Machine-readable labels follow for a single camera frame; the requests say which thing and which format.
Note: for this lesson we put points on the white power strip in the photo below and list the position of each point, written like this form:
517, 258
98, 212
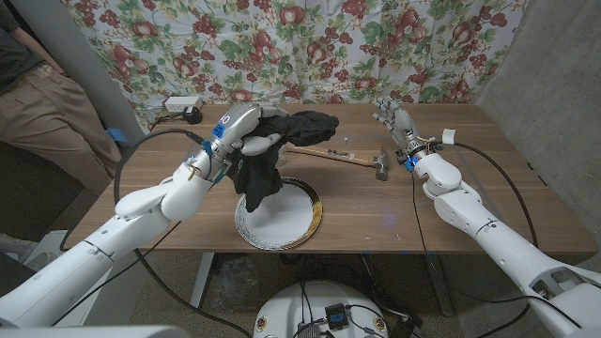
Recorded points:
180, 103

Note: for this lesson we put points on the white table leg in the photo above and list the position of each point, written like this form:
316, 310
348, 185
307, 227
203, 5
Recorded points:
203, 277

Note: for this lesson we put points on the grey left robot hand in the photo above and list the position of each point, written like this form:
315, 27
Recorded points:
232, 131

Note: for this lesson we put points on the white floor board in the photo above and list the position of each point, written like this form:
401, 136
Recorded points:
51, 243

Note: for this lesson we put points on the floral fruit-print backdrop cloth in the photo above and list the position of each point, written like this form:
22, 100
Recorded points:
300, 47

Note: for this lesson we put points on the blue tape piece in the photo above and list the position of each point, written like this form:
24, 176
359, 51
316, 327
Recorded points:
116, 135

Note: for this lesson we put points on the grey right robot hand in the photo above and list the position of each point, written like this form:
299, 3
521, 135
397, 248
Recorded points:
404, 127

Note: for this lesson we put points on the crumpled clear plastic bag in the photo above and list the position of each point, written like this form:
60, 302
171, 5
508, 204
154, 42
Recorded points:
235, 281

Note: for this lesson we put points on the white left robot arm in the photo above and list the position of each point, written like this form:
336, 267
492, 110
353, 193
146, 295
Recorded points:
117, 239

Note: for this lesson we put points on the white gold-rimmed paper plate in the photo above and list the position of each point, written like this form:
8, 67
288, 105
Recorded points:
291, 220

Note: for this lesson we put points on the black shorts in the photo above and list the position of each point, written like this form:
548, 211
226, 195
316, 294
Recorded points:
263, 178

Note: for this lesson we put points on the grey table leg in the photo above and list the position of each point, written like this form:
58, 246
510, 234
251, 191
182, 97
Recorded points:
440, 281

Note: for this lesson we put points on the person's bare forearm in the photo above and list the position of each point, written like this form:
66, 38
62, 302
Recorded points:
35, 47

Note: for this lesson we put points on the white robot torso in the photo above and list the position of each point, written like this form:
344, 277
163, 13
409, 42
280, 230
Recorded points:
291, 305

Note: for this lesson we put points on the black plug adapter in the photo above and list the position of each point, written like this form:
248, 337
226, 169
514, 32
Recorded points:
193, 116

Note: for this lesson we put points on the person in khaki trousers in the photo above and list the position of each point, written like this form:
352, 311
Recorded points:
42, 117

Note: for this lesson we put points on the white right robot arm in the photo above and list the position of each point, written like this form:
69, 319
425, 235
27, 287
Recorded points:
469, 211

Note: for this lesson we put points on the black box with blue label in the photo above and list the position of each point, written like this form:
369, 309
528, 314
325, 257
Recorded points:
336, 317

